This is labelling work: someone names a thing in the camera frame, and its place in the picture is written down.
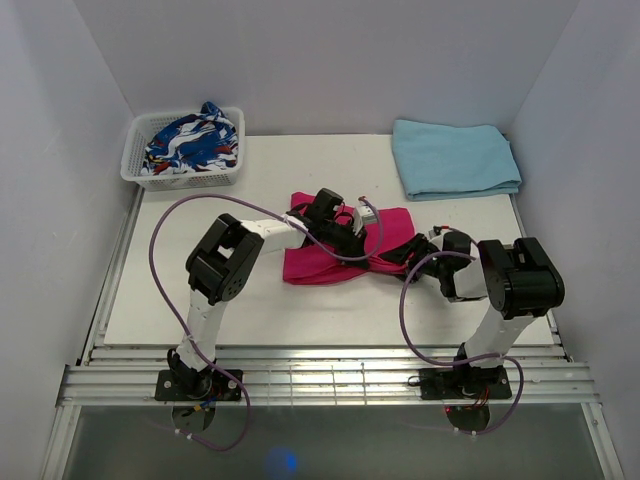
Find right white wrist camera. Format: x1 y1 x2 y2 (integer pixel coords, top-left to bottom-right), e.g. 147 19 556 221
426 225 451 250

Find aluminium rail frame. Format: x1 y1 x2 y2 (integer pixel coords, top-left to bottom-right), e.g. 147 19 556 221
43 189 626 479

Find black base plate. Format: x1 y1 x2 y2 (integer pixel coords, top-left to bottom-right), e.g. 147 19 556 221
418 366 512 400
154 370 242 402

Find folded light blue trousers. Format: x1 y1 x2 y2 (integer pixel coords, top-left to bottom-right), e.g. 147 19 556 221
391 119 522 201

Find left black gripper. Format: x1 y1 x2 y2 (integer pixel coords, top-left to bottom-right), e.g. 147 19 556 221
320 220 369 271

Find magenta trousers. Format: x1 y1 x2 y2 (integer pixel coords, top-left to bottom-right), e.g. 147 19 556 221
282 207 416 286

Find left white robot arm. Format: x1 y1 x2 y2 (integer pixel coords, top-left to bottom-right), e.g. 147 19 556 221
167 188 382 400

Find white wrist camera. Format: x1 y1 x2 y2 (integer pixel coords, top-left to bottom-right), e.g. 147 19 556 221
426 225 451 250
352 196 380 237

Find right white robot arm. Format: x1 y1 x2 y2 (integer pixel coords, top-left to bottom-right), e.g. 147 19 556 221
381 226 565 403

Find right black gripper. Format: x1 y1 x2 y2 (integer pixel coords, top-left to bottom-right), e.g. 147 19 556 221
378 232 449 282

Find blue white patterned garment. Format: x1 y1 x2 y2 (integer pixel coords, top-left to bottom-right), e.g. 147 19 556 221
141 102 239 176

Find white plastic basket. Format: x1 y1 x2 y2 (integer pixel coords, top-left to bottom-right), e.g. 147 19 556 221
121 107 246 191

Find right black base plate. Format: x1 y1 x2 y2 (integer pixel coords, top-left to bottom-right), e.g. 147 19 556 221
418 366 512 400

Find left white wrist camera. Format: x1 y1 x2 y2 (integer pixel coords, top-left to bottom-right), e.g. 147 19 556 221
352 196 380 237

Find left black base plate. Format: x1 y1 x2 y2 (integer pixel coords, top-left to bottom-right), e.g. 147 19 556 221
154 370 242 402

